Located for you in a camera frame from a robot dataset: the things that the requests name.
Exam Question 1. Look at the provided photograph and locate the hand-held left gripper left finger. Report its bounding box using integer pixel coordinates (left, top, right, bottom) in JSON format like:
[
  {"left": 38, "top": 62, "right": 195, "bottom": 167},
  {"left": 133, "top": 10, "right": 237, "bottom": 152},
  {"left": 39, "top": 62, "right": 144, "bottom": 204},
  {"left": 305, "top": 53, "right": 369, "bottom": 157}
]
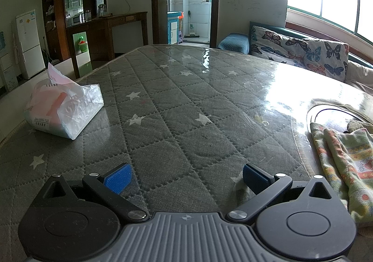
[{"left": 38, "top": 163, "right": 149, "bottom": 223}]

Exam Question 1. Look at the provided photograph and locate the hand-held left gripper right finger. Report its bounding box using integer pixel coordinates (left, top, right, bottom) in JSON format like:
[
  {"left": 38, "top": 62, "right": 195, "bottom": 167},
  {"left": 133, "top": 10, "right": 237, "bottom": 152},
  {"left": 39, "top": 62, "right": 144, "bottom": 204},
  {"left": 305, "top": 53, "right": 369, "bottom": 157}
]
[{"left": 226, "top": 163, "right": 340, "bottom": 225}]

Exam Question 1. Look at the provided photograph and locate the pastel patterned garment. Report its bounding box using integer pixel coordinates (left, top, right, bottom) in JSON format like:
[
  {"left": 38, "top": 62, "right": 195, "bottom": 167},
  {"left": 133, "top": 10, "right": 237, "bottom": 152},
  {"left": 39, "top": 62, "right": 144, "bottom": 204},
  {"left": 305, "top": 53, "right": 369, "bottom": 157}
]
[{"left": 309, "top": 121, "right": 373, "bottom": 228}]

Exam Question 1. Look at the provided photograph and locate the plastic tissue pack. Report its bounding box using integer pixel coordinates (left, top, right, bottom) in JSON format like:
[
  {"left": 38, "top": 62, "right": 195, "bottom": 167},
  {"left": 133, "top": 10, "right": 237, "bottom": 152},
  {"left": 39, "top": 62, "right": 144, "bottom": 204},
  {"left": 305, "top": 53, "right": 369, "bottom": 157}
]
[{"left": 24, "top": 62, "right": 104, "bottom": 140}]

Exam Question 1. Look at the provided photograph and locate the round black induction cooktop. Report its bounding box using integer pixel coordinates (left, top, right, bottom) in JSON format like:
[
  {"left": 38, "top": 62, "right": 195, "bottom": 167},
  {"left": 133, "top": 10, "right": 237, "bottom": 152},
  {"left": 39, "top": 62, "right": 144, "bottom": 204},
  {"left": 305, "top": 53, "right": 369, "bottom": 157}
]
[{"left": 306, "top": 103, "right": 373, "bottom": 134}]

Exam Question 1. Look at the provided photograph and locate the blue armrest cover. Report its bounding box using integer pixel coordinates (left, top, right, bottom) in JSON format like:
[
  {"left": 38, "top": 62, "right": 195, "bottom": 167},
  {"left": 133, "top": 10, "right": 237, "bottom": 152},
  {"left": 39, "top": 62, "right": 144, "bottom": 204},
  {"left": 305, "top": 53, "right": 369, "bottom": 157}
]
[{"left": 218, "top": 33, "right": 250, "bottom": 54}]

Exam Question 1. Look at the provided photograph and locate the square butterfly print pillow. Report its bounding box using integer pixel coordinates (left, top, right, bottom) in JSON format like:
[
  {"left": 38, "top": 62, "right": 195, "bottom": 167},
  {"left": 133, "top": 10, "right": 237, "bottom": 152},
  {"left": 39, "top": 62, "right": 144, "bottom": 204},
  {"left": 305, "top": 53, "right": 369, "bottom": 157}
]
[{"left": 300, "top": 38, "right": 349, "bottom": 82}]

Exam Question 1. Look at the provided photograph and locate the dark wooden console table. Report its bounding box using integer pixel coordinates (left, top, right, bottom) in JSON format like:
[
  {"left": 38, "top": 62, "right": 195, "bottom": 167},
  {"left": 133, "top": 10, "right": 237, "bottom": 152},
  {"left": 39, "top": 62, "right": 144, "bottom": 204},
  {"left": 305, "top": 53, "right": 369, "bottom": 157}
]
[{"left": 66, "top": 12, "right": 149, "bottom": 79}]

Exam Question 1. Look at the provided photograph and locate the beige pillow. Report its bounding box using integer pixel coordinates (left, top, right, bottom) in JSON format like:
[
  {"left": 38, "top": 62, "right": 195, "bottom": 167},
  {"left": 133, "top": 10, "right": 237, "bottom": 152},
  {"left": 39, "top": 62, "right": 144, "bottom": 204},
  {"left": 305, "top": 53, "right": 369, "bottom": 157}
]
[{"left": 345, "top": 61, "right": 373, "bottom": 92}]

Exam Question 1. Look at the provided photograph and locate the white drawer unit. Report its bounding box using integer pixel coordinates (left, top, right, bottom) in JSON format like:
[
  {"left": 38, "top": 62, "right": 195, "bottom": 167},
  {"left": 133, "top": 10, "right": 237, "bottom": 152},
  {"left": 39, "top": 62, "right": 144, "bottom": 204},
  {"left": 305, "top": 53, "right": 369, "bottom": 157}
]
[{"left": 0, "top": 49, "right": 18, "bottom": 92}]

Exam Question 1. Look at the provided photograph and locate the floor squeegee mop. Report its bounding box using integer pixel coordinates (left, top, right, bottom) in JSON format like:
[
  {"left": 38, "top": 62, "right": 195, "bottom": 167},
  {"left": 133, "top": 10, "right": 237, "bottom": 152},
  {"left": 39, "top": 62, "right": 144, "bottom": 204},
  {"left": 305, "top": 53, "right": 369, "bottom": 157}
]
[{"left": 184, "top": 11, "right": 200, "bottom": 39}]

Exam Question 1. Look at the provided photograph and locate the white refrigerator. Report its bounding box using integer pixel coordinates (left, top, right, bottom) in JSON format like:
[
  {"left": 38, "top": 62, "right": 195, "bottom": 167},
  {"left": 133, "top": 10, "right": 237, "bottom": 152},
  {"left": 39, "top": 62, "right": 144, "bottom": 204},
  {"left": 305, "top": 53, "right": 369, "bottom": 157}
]
[{"left": 15, "top": 10, "right": 46, "bottom": 80}]

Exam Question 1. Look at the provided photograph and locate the blue toy kitchen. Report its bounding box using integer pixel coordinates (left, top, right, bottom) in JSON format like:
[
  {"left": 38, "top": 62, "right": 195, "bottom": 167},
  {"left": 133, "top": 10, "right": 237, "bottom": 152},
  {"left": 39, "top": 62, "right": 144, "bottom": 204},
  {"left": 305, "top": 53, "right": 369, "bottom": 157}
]
[{"left": 167, "top": 12, "right": 184, "bottom": 45}]

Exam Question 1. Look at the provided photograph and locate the dark wooden shelf cabinet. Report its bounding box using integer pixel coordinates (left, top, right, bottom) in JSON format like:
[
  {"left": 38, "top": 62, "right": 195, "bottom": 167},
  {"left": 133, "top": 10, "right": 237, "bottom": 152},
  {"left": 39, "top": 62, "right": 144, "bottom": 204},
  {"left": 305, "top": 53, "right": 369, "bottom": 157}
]
[{"left": 41, "top": 0, "right": 107, "bottom": 61}]

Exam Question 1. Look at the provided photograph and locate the dark wooden door frame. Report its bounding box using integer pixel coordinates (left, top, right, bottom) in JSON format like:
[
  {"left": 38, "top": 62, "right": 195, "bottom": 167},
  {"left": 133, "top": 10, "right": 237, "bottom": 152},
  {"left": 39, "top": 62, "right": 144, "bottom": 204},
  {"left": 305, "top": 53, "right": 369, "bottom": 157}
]
[{"left": 151, "top": 0, "right": 220, "bottom": 48}]

